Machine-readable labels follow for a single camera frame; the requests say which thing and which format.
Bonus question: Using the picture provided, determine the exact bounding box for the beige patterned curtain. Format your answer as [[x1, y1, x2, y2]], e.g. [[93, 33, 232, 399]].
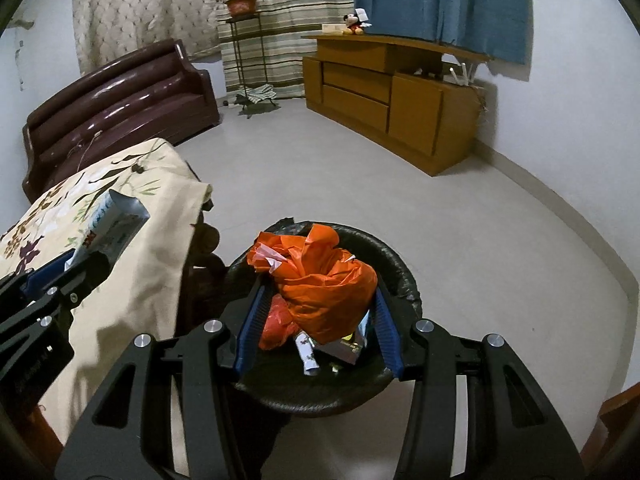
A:
[[72, 0, 221, 77]]

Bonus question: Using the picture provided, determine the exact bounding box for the white router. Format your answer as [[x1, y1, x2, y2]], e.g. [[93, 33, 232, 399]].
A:
[[446, 61, 477, 89]]

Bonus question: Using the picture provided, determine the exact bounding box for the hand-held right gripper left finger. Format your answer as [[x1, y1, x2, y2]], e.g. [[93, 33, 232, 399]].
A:
[[54, 280, 266, 480]]

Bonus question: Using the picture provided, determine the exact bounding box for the wall cable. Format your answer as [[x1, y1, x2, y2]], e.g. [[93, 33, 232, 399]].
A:
[[7, 13, 34, 92]]

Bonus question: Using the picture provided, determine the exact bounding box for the white blue snack packet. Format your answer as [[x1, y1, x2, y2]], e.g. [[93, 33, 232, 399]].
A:
[[74, 190, 151, 262]]

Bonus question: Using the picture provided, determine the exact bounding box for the white tube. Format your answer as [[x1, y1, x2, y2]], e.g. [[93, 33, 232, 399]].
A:
[[294, 331, 322, 377]]

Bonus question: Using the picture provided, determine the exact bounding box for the black metal plant stand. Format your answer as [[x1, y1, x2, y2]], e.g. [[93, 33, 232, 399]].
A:
[[224, 12, 279, 119]]

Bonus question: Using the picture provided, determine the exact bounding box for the checked cloth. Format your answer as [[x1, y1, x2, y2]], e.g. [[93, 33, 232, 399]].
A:
[[234, 84, 277, 107]]

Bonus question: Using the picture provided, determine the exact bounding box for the brown wooden furniture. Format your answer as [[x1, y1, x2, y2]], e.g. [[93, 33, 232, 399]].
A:
[[597, 382, 640, 454]]

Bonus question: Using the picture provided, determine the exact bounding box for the trash bin with black liner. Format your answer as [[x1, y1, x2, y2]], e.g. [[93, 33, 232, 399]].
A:
[[224, 217, 424, 417]]

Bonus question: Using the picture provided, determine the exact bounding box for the blue curtain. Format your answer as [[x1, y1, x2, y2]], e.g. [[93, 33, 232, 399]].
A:
[[352, 0, 532, 67]]

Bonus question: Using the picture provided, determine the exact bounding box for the orange plastic bag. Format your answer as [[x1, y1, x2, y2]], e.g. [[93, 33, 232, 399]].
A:
[[248, 224, 379, 347]]

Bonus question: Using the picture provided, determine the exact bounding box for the striped curtain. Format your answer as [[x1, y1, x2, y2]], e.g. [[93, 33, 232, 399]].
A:
[[209, 0, 359, 102]]

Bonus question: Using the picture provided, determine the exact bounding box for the light blue wrapper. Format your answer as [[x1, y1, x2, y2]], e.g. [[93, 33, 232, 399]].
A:
[[356, 308, 374, 349]]

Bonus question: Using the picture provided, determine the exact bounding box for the white cable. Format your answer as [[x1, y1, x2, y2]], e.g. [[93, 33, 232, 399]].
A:
[[69, 129, 104, 167]]

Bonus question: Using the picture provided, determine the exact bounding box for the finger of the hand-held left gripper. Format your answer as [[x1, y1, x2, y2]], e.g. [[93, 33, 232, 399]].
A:
[[0, 252, 76, 312], [0, 252, 111, 337]]

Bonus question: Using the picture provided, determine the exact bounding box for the dark brown leather sofa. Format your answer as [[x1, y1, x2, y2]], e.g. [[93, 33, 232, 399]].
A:
[[22, 38, 221, 204]]

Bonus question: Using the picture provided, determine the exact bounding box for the mouse plush toy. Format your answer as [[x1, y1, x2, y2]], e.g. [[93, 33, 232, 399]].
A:
[[342, 10, 366, 37]]

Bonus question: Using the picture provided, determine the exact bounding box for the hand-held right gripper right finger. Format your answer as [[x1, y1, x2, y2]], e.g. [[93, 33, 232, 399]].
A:
[[372, 287, 586, 480]]

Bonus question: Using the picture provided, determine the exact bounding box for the wooden cabinet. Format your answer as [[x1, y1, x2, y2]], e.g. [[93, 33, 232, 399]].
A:
[[301, 29, 494, 178]]

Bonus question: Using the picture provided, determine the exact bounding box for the floral beige blanket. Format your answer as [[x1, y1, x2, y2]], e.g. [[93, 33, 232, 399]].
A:
[[0, 137, 214, 447]]

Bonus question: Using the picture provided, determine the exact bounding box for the black cardboard box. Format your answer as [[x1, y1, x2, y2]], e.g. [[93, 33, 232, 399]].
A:
[[314, 331, 367, 366]]

